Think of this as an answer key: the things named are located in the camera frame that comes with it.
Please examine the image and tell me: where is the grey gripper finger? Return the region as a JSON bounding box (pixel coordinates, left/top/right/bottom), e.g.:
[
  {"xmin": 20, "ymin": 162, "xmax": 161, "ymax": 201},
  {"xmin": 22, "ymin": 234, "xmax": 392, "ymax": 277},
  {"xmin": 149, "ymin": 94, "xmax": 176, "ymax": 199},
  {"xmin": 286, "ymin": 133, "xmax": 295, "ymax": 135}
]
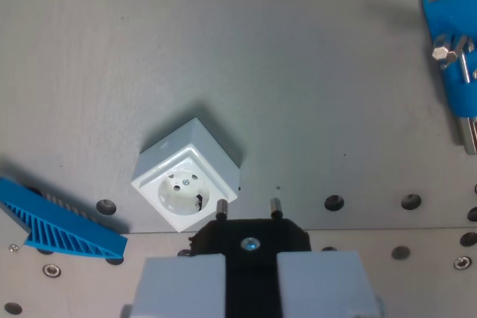
[
  {"xmin": 129, "ymin": 254, "xmax": 227, "ymax": 318},
  {"xmin": 277, "ymin": 250, "xmax": 382, "ymax": 318}
]

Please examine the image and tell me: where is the black two-pin power plug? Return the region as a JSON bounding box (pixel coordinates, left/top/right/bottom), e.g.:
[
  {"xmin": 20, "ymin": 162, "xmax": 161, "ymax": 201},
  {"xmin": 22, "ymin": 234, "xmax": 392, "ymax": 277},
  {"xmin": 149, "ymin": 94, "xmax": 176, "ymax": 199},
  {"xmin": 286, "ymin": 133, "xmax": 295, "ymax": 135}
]
[{"xmin": 188, "ymin": 197, "xmax": 312, "ymax": 318}]

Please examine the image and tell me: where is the blue ribbed plastic wedge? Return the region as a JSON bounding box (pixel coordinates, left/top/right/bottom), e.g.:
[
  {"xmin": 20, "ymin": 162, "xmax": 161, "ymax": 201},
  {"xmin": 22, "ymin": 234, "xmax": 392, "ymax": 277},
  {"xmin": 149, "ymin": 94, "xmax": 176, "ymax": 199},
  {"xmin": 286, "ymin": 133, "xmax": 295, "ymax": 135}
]
[{"xmin": 0, "ymin": 177, "xmax": 129, "ymax": 260}]

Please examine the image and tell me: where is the silver hex key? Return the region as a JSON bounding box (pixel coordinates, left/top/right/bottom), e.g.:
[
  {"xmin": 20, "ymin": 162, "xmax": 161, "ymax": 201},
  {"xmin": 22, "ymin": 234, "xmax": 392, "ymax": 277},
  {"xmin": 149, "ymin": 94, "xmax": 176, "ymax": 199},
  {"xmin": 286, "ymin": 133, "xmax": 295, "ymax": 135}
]
[
  {"xmin": 452, "ymin": 34, "xmax": 477, "ymax": 156},
  {"xmin": 432, "ymin": 34, "xmax": 458, "ymax": 70}
]

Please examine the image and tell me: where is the blue hex key holder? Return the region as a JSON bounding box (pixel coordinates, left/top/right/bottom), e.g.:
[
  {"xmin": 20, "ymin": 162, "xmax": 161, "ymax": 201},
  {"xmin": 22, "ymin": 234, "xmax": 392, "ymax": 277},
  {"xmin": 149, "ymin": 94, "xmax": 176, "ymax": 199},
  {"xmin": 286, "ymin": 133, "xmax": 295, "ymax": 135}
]
[{"xmin": 421, "ymin": 0, "xmax": 477, "ymax": 120}]

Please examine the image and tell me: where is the white wall socket box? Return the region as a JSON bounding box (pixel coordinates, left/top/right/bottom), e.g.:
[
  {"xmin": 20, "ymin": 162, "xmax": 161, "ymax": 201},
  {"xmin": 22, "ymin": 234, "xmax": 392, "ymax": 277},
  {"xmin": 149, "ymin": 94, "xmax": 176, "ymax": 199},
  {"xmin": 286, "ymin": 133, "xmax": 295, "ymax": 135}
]
[{"xmin": 130, "ymin": 117, "xmax": 240, "ymax": 233}]

